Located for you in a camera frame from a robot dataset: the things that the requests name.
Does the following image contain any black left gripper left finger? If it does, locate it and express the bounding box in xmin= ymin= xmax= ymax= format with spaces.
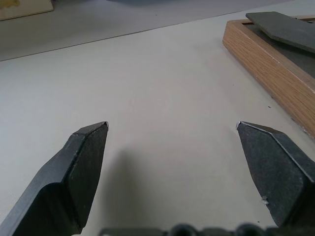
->
xmin=0 ymin=121 xmax=110 ymax=236

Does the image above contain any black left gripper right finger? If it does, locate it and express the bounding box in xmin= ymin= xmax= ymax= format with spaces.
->
xmin=235 ymin=121 xmax=315 ymax=228

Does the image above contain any wooden tray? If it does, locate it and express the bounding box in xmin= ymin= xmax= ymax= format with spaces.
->
xmin=222 ymin=15 xmax=315 ymax=137

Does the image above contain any cream box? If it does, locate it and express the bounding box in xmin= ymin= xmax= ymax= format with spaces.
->
xmin=0 ymin=0 xmax=54 ymax=22

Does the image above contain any dark grey slab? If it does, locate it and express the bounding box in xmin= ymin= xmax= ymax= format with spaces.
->
xmin=245 ymin=11 xmax=315 ymax=55

